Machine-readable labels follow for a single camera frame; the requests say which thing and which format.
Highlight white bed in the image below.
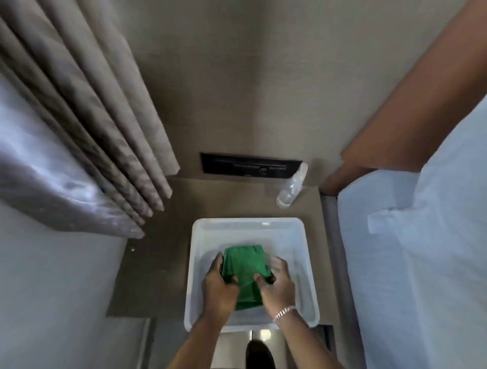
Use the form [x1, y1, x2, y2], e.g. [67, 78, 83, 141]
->
[337, 95, 487, 369]

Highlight brown wooden headboard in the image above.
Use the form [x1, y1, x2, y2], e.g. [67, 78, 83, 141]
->
[321, 0, 487, 196]

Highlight green cloth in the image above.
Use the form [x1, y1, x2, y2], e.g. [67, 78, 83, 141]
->
[222, 245, 275, 311]

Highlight person's left hand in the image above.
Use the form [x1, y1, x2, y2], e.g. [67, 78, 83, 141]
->
[201, 252, 240, 322]

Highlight white sheer curtain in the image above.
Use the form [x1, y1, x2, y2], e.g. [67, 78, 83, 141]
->
[0, 63, 146, 239]

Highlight silver chain bracelet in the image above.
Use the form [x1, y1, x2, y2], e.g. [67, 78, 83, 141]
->
[272, 305, 297, 323]

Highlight beige striped curtain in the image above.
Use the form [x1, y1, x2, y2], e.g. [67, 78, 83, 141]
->
[0, 0, 180, 227]

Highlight white plastic tub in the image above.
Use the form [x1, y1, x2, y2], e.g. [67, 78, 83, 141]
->
[184, 217, 320, 334]

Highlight person's right forearm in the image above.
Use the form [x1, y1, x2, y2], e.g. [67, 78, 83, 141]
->
[274, 309, 345, 369]

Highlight clear plastic bottle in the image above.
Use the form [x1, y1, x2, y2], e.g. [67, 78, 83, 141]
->
[276, 162, 309, 209]

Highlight black wall outlet panel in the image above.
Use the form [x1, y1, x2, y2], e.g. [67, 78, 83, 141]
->
[200, 152, 303, 179]

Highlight brown bedside table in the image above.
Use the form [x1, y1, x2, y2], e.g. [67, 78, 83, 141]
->
[106, 176, 341, 369]

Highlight person's left forearm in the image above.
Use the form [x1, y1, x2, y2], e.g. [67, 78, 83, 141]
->
[163, 313, 231, 369]

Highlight person's right hand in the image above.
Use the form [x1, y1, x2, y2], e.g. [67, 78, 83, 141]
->
[254, 256, 297, 321]

